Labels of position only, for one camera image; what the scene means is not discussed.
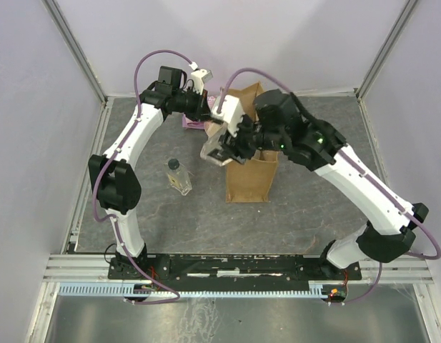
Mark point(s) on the light blue cable duct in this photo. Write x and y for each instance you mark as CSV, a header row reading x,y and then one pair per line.
x,y
140,290

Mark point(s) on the beige canvas tote bag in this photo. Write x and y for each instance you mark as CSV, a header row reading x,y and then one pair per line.
x,y
252,181

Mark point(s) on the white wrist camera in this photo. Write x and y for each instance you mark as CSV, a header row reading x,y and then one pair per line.
x,y
199,77
230,114

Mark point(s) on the aluminium frame post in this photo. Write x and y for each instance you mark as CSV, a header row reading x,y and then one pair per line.
x,y
56,14
386,48

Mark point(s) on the square glass bottle front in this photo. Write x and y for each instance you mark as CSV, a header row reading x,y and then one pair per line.
x,y
213,152

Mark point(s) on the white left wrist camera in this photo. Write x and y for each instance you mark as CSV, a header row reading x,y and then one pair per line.
x,y
199,77

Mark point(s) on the square glass bottle yellow label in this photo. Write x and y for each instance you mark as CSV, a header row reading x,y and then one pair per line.
x,y
178,176

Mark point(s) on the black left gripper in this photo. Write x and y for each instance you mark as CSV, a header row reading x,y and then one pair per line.
x,y
202,112

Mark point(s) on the aluminium frame post right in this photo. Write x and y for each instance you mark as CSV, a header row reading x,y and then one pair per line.
x,y
386,48

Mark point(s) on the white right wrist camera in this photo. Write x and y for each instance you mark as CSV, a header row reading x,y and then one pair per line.
x,y
230,114

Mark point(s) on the pink printed tissue pack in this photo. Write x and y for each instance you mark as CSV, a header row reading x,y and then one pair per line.
x,y
189,124

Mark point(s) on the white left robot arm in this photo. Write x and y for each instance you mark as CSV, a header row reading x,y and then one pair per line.
x,y
115,186

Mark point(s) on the aluminium frame post left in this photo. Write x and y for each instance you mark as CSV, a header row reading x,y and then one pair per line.
x,y
56,14

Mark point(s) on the aluminium frame rail front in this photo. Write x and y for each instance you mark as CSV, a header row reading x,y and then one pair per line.
x,y
93,268

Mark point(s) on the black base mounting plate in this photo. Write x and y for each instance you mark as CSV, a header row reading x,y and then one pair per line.
x,y
242,271

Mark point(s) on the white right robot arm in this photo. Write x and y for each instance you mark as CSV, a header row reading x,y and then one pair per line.
x,y
285,125

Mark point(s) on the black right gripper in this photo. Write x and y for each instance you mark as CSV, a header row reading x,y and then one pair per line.
x,y
230,140

